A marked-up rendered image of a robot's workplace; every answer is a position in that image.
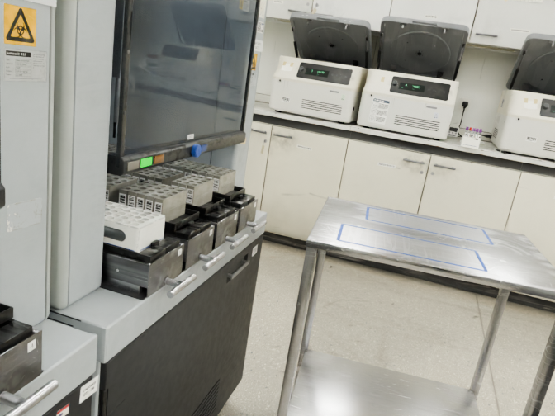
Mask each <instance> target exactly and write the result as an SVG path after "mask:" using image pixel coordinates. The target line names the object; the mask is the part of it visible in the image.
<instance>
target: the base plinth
mask: <svg viewBox="0 0 555 416"><path fill-rule="evenodd" d="M263 240H267V241H270V242H274V243H279V244H283V245H287V246H290V247H293V248H299V249H303V250H306V241H304V240H300V239H294V238H291V237H287V236H284V235H280V234H274V233H270V232H267V231H264V233H263ZM326 256H329V257H332V258H338V259H342V260H345V261H349V262H355V263H358V264H362V265H365V266H369V267H375V268H378V269H382V270H385V271H389V272H394V273H398V274H401V275H405V276H408V277H414V278H418V279H421V280H425V281H431V282H434V283H438V284H441V285H445V286H451V287H454V288H457V289H460V290H464V291H470V292H473V293H477V294H480V295H486V296H490V297H493V298H497V296H498V292H499V288H495V287H492V286H485V285H482V284H477V283H473V282H470V281H462V280H458V279H454V278H450V277H443V276H439V275H435V274H431V273H427V272H420V271H416V270H412V269H408V268H403V267H397V266H392V265H389V264H385V263H380V262H374V261H369V260H366V259H361V258H355V257H350V256H346V255H343V254H338V253H332V252H327V251H326ZM507 301H509V302H513V303H516V304H520V305H526V306H529V307H533V308H536V309H540V310H546V311H549V312H553V313H555V302H552V301H549V300H543V299H539V298H536V297H532V296H529V295H523V294H520V293H516V292H513V291H510V293H509V296H508V300H507Z"/></svg>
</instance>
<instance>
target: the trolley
mask: <svg viewBox="0 0 555 416"><path fill-rule="evenodd" d="M317 249H319V250H318V255H317V259H316V254H317ZM326 251H327V252H332V253H338V254H343V255H346V256H350V257H355V258H361V259H366V260H369V261H374V262H380V263H385V264H389V265H392V266H397V267H403V268H408V269H412V270H416V271H420V272H427V273H431V274H435V275H439V276H443V277H450V278H454V279H458V280H462V281H470V282H473V283H477V284H482V285H485V286H493V287H497V288H500V289H499V292H498V296H497V298H496V303H495V306H494V309H493V312H492V315H491V320H490V323H489V325H488V329H487V331H486V336H485V339H484V342H483V345H482V348H481V353H480V356H479V358H478V362H477V366H476V370H475V372H474V375H473V378H472V383H471V386H470V389H465V388H462V387H458V386H455V385H449V384H445V383H442V382H438V381H432V380H429V379H425V378H422V377H418V376H413V375H409V374H406V373H402V372H399V371H393V370H389V369H386V368H382V367H379V366H373V365H369V364H366V363H362V362H356V361H352V360H349V359H345V358H342V357H336V356H332V355H329V354H325V353H322V352H316V351H312V350H309V349H308V347H309V342H310V337H311V329H312V324H313V320H314V315H315V308H316V303H317V298H318V294H319V289H320V281H321V277H322V272H323V267H324V263H325V255H326ZM315 259H316V264H315ZM314 267H315V272H314V277H313V271H314ZM312 277H313V282H312V287H311V281H312ZM310 289H311V295H310V299H309V294H310ZM510 291H516V292H520V293H524V294H528V295H535V296H539V297H543V298H547V299H551V300H555V267H554V266H553V265H552V264H551V263H550V262H549V261H548V260H547V259H546V258H545V257H544V256H543V255H542V254H541V252H540V251H539V250H538V249H537V248H536V247H535V246H534V245H533V244H532V242H531V241H530V240H529V239H528V238H527V237H526V236H525V235H523V234H516V233H511V232H507V231H503V230H498V229H491V228H486V227H481V226H477V225H470V224H465V223H461V222H457V221H451V220H444V219H440V218H435V217H431V216H427V215H419V214H414V213H410V212H405V211H401V210H393V209H389V208H385V207H380V206H372V205H368V204H363V203H359V202H355V201H347V200H342V199H338V198H333V197H329V196H328V198H327V200H326V202H325V204H324V206H323V208H322V210H321V212H320V214H319V216H318V218H317V220H316V222H315V224H314V226H313V228H312V230H311V232H310V234H309V236H308V238H307V240H306V254H305V259H304V264H303V268H302V274H301V282H300V287H299V292H298V297H297V302H296V311H295V315H294V320H293V325H292V334H291V339H290V344H289V348H288V354H287V362H286V367H285V372H284V377H283V382H282V391H281V395H280V400H279V406H278V410H277V416H480V414H479V410H478V407H477V402H476V401H477V396H478V394H479V390H480V388H481V383H482V380H483V377H484V375H485V372H486V367H487V364H488V362H489V358H490V355H491V351H492V348H493V345H494V342H495V340H496V335H497V332H498V329H499V326H500V322H501V318H502V315H503V313H504V310H505V305H506V302H507V300H508V296H509V293H510ZM308 299H309V305H308V309H307V314H306V308H307V304H308ZM305 317H306V322H305V327H304V331H303V336H302V330H303V326H304V321H305ZM301 336H302V340H301ZM300 344H301V349H300V354H299V358H298V353H299V348H300ZM297 358H298V363H297ZM296 363H297V368H296ZM554 370H555V320H554V323H553V327H552V330H551V333H550V335H549V338H548V342H547V345H546V347H545V350H544V353H543V356H542V359H541V362H540V364H539V367H538V371H537V374H536V376H535V379H534V383H533V386H532V388H531V391H530V393H529V397H528V400H527V403H526V405H525V408H524V412H523V415H522V416H538V415H539V413H540V410H541V408H542V405H543V401H544V399H545V396H546V394H547V391H548V387H549V384H550V382H551V379H552V377H553V373H554ZM295 371H296V376H295V381H294V375H295ZM293 381H294V386H293V388H292V385H293Z"/></svg>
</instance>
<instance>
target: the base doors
mask: <svg viewBox="0 0 555 416"><path fill-rule="evenodd" d="M251 128H253V130H260V131H266V132H267V134H263V133H259V132H255V131H251V134H250V140H249V152H248V158H247V164H246V171H245V178H244V188H245V194H248V195H252V196H255V198H254V199H258V203H257V209H256V210H261V211H263V212H267V219H266V221H267V224H266V225H265V230H264V231H267V232H270V233H274V234H280V235H284V236H287V237H291V238H294V239H300V240H304V241H306V240H307V238H308V236H309V234H310V232H311V230H312V228H313V226H314V224H315V222H316V220H317V218H318V216H319V214H320V212H321V210H322V208H323V206H324V204H325V202H326V200H327V198H328V196H329V197H333V198H338V199H342V200H347V201H355V202H359V203H363V204H368V205H372V206H380V207H385V208H389V209H393V210H401V211H405V212H410V213H414V214H417V211H418V208H419V205H420V208H419V211H418V214H419V215H427V216H431V217H435V218H440V219H444V220H451V221H457V222H461V223H465V224H470V225H477V226H481V227H486V228H491V229H498V230H503V231H507V232H511V233H516V234H523V235H525V236H526V237H527V238H528V239H529V240H530V241H531V242H532V244H533V245H534V246H535V247H536V248H537V249H538V250H539V251H540V252H541V254H542V255H543V256H544V257H545V258H546V259H547V260H548V261H549V262H550V263H551V264H552V265H553V266H554V267H555V199H553V198H554V196H555V178H554V177H546V176H541V175H537V174H532V173H524V172H519V171H515V170H510V169H505V168H498V167H492V166H488V165H483V164H479V163H470V162H466V161H462V160H457V159H452V158H444V157H439V156H434V155H432V156H431V155H428V154H421V153H416V152H412V151H407V150H403V149H395V148H390V147H386V146H381V145H377V144H369V143H364V142H360V141H356V140H351V139H350V140H348V139H342V138H338V137H333V136H328V135H320V134H315V133H311V132H306V131H301V130H293V129H288V128H284V127H279V126H275V125H274V126H272V125H267V124H263V123H258V122H253V121H252V127H251ZM273 134H279V135H285V136H289V137H290V136H291V137H292V139H288V138H283V137H279V136H275V135H273ZM265 139H266V140H267V143H264V144H263V142H264V140H265ZM348 142H349V144H348ZM298 144H299V145H302V146H306V147H309V148H312V150H311V151H310V150H307V149H301V148H297V145H298ZM262 145H264V150H263V153H262V154H261V153H260V152H261V148H262ZM347 146H348V148H347ZM346 151H347V153H346ZM345 155H346V158H345ZM430 156H431V159H430ZM403 158H407V159H409V160H414V161H418V162H422V161H423V162H424V163H425V164H420V163H412V162H408V161H404V160H403ZM344 160H345V161H344ZM429 160H430V163H429ZM378 163H386V164H391V165H396V168H389V167H384V166H380V165H377V164H378ZM434 164H438V165H441V166H445V167H450V168H451V167H454V168H456V170H452V169H447V168H439V167H435V166H434ZM428 167H429V170H428ZM343 169H344V170H343ZM266 170H267V171H266ZM427 170H428V173H427ZM420 171H423V174H420ZM432 172H434V175H431V173H432ZM342 173H343V175H342ZM426 173H427V177H426ZM265 176H266V177H265ZM519 176H520V177H519ZM425 177H426V180H425ZM341 178H342V179H341ZM340 182H341V184H340ZM518 182H519V183H518ZM424 184H425V187H424ZM517 184H518V186H517ZM339 186H340V188H339ZM423 187H424V190H423ZM516 187H517V188H516ZM515 190H516V191H515ZM422 191H423V194H422ZM421 194H422V197H421ZM338 195H339V197H338ZM514 196H515V197H514ZM420 198H421V201H420ZM513 199H514V200H513ZM511 204H512V205H511ZM506 221H507V222H506ZM505 224H506V225H505Z"/></svg>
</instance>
